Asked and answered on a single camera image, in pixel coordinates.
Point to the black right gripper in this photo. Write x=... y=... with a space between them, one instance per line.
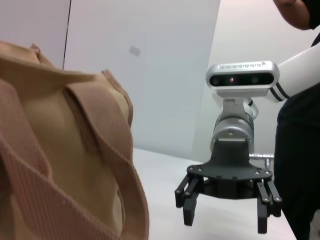
x=231 y=170

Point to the khaki canvas food bag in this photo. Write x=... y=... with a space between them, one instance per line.
x=75 y=150

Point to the person bare forearm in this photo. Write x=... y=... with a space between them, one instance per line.
x=287 y=12

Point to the person in black clothing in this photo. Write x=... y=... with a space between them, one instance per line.
x=300 y=150

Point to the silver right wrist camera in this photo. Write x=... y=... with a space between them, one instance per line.
x=240 y=80

